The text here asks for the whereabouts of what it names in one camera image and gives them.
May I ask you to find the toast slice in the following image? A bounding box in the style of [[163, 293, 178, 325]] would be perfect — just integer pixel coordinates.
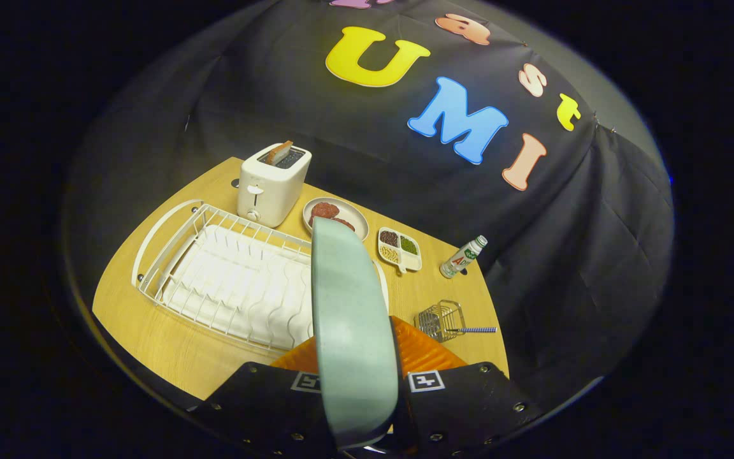
[[265, 140, 294, 166]]

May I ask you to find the white wire dish rack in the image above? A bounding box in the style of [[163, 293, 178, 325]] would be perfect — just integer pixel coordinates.
[[131, 200, 390, 355]]

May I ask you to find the metal wire basket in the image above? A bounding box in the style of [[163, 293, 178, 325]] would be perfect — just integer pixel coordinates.
[[414, 300, 467, 343]]

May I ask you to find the white divided bean dish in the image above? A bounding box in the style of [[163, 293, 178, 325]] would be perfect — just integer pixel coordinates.
[[377, 227, 422, 275]]

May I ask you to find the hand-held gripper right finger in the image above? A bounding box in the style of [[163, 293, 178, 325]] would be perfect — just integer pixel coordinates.
[[389, 316, 543, 457]]

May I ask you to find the pale green plate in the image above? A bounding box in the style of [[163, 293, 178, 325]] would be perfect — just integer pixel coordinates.
[[311, 217, 399, 450]]

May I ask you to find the white toaster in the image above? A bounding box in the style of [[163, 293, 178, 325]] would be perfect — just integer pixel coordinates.
[[237, 143, 312, 228]]

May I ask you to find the white ribbed drain tray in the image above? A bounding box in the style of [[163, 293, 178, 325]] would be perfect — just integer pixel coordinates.
[[162, 224, 317, 350]]

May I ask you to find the small plate with sausages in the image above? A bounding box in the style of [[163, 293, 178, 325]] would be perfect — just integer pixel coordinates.
[[302, 196, 370, 242]]

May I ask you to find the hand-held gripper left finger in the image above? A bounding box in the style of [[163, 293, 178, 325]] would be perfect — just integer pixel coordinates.
[[192, 336, 337, 457]]

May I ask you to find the white drink bottle green label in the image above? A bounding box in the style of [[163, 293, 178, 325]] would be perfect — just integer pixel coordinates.
[[440, 235, 488, 279]]

